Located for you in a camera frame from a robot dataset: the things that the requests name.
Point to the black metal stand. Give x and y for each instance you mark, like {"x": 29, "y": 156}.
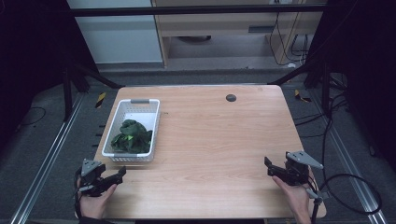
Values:
{"x": 325, "y": 87}
{"x": 67, "y": 93}

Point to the green leafy vegetable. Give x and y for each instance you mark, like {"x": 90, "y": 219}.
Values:
{"x": 132, "y": 138}

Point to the light wooden desk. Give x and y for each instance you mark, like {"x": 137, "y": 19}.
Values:
{"x": 218, "y": 23}

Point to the white plastic basket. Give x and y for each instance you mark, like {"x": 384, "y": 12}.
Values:
{"x": 124, "y": 155}

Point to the yellow black striped tape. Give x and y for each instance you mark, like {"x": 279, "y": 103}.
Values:
{"x": 100, "y": 100}
{"x": 301, "y": 97}

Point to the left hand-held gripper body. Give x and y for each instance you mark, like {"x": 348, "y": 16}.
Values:
{"x": 90, "y": 174}

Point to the black curtain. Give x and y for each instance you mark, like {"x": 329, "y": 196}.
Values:
{"x": 367, "y": 62}
{"x": 31, "y": 46}

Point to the white cabinet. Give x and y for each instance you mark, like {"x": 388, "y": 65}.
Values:
{"x": 118, "y": 37}

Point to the aluminium floor rail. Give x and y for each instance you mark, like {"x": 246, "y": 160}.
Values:
{"x": 46, "y": 161}
{"x": 351, "y": 168}

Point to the black horizontal frame bar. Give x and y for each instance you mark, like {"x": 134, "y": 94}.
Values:
{"x": 186, "y": 10}

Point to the dark round table grommet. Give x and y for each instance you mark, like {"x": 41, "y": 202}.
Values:
{"x": 231, "y": 98}

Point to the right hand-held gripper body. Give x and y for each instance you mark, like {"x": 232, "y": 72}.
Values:
{"x": 297, "y": 169}

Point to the person's right hand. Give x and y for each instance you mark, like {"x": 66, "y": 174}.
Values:
{"x": 294, "y": 197}

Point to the person's left hand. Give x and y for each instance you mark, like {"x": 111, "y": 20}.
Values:
{"x": 95, "y": 203}

